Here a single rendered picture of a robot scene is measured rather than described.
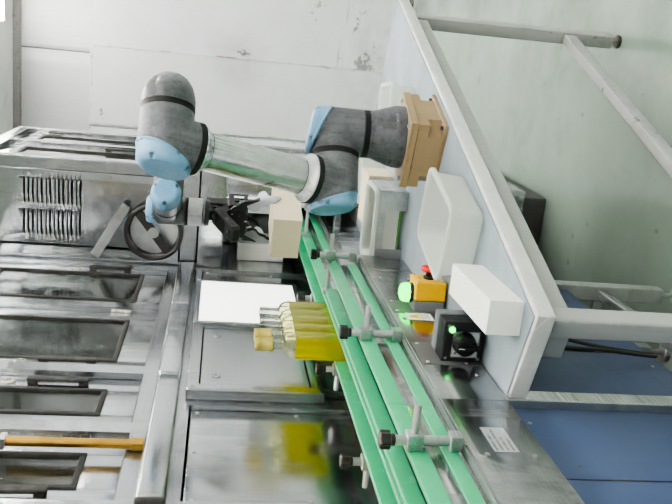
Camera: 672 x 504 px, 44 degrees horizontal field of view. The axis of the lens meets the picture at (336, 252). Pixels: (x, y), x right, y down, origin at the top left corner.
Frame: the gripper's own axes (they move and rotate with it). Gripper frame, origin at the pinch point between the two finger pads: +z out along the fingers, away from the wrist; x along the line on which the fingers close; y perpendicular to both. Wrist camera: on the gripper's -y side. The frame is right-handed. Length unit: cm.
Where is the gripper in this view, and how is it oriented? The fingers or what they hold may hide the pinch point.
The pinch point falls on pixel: (278, 221)
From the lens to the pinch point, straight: 226.2
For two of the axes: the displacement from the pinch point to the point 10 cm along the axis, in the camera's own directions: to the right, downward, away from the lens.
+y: -0.8, -5.8, 8.1
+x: -1.3, 8.1, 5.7
